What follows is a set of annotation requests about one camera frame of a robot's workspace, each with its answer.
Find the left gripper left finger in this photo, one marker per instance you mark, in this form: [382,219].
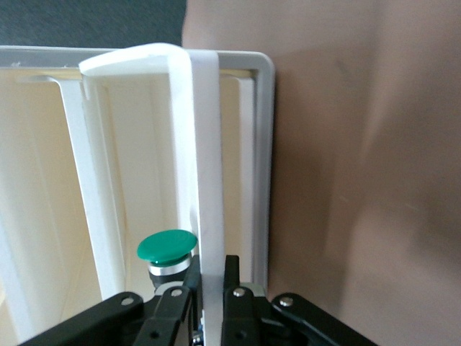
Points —
[162,317]

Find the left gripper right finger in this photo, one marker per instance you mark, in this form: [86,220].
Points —
[245,317]

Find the green push button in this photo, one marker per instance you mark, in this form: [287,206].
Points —
[165,245]

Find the white drawer cabinet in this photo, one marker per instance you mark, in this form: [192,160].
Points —
[264,144]

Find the brown paper table cover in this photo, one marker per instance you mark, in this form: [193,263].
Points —
[360,144]

